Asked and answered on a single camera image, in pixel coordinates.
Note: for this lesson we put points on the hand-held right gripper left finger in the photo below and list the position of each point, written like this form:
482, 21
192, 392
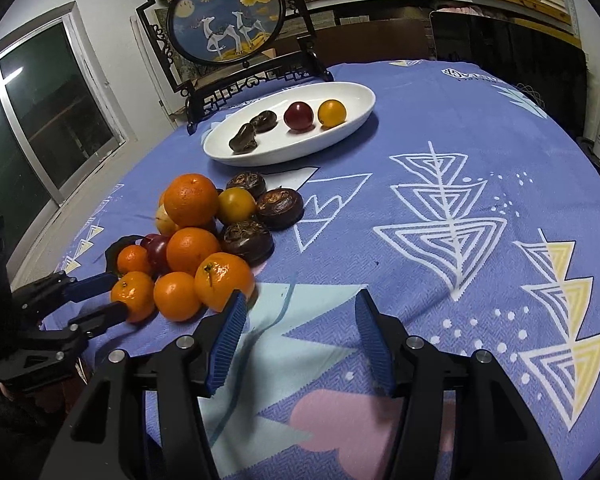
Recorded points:
227, 340

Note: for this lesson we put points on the dark water chestnut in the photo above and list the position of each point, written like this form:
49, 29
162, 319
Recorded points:
264, 121
280, 208
246, 183
247, 241
242, 140

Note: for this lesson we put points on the round deer decorative screen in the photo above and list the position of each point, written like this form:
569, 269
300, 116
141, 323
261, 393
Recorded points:
225, 15

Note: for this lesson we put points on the small orange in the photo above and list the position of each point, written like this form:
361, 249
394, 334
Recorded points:
177, 296
134, 259
192, 251
135, 297

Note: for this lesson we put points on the large orange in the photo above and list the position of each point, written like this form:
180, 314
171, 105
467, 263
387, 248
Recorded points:
190, 200

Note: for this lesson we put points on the black board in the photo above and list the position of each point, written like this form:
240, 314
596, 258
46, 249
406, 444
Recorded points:
505, 60

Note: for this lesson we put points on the sliding glass window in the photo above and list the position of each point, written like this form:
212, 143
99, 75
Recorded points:
45, 110

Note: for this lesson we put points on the brown board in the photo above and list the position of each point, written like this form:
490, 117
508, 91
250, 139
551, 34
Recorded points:
370, 40

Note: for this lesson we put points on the white oval plate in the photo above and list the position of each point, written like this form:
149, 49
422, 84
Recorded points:
290, 147

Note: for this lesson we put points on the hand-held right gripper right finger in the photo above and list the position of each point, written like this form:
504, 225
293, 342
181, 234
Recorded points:
372, 340

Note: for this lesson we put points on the blue printed tablecloth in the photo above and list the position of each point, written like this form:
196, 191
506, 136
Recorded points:
430, 260

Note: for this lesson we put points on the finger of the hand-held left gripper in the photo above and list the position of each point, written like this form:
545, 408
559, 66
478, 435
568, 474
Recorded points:
92, 284
102, 316

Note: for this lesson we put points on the dark round object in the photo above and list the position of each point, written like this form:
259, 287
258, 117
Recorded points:
122, 242

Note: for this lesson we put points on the tangerine with stem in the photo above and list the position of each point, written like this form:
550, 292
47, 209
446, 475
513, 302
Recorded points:
225, 282

